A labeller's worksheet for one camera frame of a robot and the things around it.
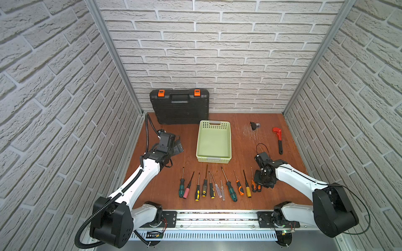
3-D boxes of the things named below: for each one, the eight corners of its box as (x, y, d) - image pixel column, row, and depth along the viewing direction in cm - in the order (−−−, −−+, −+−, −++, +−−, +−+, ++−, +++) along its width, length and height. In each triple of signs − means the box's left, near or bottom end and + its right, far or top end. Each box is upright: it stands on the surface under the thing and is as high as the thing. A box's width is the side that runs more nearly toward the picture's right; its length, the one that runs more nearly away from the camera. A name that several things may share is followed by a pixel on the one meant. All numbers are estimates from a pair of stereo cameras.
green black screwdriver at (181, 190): (179, 197, 82) (179, 195, 80) (180, 169, 92) (179, 167, 90) (184, 196, 82) (184, 195, 80) (184, 168, 92) (184, 167, 90)
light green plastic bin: (196, 164, 95) (195, 158, 88) (198, 127, 113) (197, 120, 107) (232, 164, 95) (234, 158, 88) (228, 128, 113) (229, 120, 107)
